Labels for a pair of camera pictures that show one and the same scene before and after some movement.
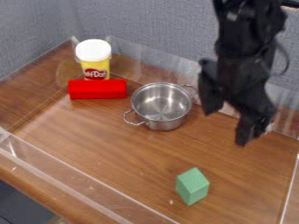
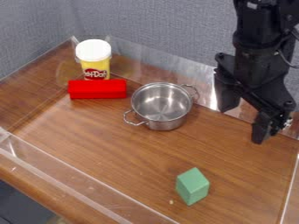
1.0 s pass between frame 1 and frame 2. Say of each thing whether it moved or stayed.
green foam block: stayed
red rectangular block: stayed
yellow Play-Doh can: stayed
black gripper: moved
